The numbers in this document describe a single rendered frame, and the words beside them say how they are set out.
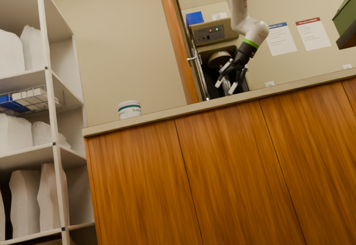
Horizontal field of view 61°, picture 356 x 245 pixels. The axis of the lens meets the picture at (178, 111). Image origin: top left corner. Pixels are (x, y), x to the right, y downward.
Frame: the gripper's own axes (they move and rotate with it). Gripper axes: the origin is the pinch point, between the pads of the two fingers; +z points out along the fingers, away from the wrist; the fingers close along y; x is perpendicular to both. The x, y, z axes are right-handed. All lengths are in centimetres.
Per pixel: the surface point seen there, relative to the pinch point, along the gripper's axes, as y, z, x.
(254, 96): -2.7, -3.8, 18.8
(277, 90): -11.3, -12.3, 22.8
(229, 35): -12.0, -29.0, -33.2
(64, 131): 37, 89, -85
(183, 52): 11.8, -4.8, -35.1
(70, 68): 42, 50, -119
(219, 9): -9, -42, -53
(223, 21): -3.8, -34.1, -35.1
